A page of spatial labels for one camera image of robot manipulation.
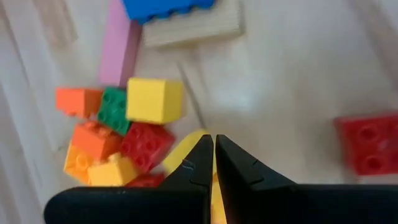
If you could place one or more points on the small red toy brick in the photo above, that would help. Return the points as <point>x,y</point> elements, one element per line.
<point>146,144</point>
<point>367,143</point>
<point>146,180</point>

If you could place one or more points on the pink long block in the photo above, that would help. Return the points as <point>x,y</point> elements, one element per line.
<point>116,53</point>

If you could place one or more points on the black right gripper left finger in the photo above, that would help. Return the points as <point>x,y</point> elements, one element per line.
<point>140,205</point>

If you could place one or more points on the small yellow-orange toy brick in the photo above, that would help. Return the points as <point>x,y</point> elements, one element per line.
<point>76,163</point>

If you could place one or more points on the dark blue toy brick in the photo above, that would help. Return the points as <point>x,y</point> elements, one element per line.
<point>161,9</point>

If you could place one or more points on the small green toy brick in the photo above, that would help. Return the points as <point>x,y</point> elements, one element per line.
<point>113,110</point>

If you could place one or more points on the small yellow toy brick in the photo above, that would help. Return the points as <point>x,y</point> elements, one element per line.
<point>180,152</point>
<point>154,99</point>
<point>112,172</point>

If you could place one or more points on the small orange toy brick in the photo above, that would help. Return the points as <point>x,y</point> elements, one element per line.
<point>76,101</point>
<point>93,140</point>

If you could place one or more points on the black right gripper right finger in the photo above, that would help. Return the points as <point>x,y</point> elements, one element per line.
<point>295,205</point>

